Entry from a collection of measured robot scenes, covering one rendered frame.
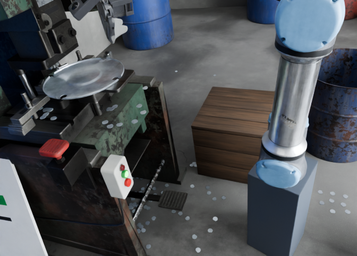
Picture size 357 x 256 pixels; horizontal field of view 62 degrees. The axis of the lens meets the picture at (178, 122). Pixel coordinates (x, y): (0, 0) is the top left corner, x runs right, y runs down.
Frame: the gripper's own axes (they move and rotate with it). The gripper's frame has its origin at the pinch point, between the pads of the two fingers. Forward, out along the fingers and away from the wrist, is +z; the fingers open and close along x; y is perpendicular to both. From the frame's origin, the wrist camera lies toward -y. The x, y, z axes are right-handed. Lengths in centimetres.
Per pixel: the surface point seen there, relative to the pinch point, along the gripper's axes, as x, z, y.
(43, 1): 20.5, -5.0, -12.4
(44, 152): -20.6, 11.5, -28.8
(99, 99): 1.8, 24.8, -7.3
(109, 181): -28.3, 28.0, -16.3
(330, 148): -44, 74, 93
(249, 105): -7, 59, 64
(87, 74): 9.4, 18.8, -7.6
